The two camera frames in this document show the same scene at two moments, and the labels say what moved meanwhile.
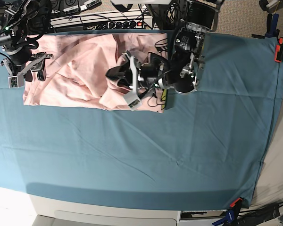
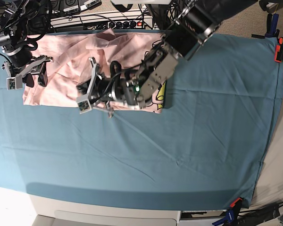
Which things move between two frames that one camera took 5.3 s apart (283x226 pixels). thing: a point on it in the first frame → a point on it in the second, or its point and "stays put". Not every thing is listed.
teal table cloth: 206,151 stays put
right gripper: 147,76 → 107,92
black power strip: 126,24 stays put
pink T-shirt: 75,75 stays put
